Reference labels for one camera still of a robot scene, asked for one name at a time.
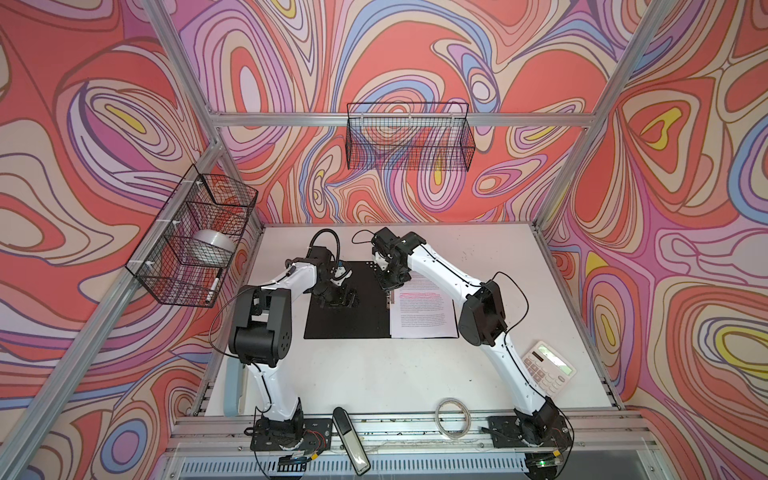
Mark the white black lever arch folder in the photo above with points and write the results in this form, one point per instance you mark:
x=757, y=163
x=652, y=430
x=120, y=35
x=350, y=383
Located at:
x=369, y=319

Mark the black wire basket wall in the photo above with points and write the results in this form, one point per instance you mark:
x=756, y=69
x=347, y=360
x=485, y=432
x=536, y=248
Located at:
x=409, y=136
x=172, y=267

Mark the black wire basket back wall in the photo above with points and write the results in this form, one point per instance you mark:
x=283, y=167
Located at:
x=409, y=136

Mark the silver tape roll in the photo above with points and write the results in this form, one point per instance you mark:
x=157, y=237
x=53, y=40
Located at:
x=216, y=239

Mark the black wire basket left wall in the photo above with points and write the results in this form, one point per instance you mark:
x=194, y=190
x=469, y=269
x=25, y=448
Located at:
x=172, y=267

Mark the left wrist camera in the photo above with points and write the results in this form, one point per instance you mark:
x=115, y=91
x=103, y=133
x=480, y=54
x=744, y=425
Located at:
x=341, y=274

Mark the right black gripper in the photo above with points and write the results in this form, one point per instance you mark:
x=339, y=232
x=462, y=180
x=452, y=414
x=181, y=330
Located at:
x=388, y=286

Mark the black handheld scanner device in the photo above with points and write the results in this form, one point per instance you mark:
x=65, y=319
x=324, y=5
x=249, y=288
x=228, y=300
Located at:
x=351, y=441

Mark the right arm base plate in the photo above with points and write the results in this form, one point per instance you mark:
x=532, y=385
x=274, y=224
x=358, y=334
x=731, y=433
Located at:
x=511, y=432

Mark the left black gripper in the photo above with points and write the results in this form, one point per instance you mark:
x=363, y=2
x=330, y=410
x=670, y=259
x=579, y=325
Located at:
x=342, y=300

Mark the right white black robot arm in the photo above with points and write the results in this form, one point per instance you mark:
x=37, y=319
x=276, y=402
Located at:
x=481, y=323

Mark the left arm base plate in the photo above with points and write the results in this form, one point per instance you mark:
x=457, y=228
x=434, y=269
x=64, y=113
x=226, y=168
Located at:
x=312, y=435

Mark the white pink calculator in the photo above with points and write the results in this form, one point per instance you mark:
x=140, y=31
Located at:
x=551, y=371

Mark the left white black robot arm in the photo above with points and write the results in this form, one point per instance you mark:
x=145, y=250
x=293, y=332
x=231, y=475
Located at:
x=262, y=327

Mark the light blue stapler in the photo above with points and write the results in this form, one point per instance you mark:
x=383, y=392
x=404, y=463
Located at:
x=234, y=385

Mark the white marker pen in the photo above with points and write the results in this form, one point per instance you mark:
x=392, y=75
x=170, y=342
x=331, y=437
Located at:
x=212, y=291

